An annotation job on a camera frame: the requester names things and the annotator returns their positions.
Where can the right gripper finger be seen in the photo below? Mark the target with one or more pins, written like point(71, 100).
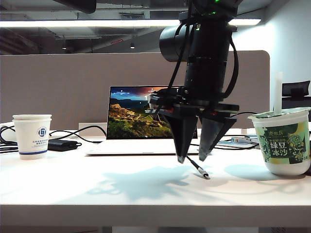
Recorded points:
point(182, 136)
point(209, 136)

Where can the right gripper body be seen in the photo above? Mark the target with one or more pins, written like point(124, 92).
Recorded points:
point(209, 108)

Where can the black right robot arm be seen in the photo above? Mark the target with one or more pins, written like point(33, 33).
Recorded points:
point(206, 60)

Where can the taupe desk partition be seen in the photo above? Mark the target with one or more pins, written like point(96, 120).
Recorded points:
point(60, 85)

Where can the flat silver device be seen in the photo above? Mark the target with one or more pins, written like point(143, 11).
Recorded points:
point(233, 144)

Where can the colourful printed card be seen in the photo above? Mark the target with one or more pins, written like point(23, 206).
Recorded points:
point(239, 139)

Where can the white laptop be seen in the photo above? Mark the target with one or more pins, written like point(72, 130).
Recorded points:
point(126, 116)

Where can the green printed plastic drink cup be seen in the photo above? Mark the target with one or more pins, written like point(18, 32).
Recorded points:
point(279, 145)

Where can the white drinking straw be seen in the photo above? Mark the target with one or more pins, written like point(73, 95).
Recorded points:
point(278, 92)

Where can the black office chair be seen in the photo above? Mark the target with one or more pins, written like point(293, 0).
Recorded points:
point(296, 88)

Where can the black power adapter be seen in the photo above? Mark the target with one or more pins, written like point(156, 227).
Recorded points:
point(62, 145)

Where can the long ceiling light strip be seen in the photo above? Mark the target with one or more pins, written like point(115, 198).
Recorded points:
point(97, 23)

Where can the white paper cup blue logo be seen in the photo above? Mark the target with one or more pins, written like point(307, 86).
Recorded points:
point(31, 140)

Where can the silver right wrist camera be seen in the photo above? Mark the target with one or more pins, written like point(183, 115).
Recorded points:
point(154, 103)

